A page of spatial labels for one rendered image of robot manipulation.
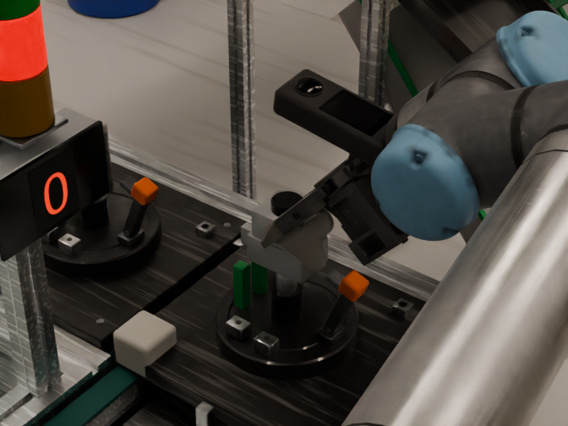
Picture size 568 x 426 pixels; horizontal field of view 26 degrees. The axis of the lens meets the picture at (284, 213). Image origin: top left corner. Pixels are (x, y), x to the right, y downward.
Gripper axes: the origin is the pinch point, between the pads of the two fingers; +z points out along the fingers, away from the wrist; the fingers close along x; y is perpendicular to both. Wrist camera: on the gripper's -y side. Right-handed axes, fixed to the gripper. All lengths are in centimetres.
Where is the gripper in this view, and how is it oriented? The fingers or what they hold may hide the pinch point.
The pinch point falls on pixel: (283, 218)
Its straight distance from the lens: 112.8
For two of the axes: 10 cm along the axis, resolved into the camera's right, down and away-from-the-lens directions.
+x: 6.0, -4.8, 6.5
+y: 6.1, 7.9, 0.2
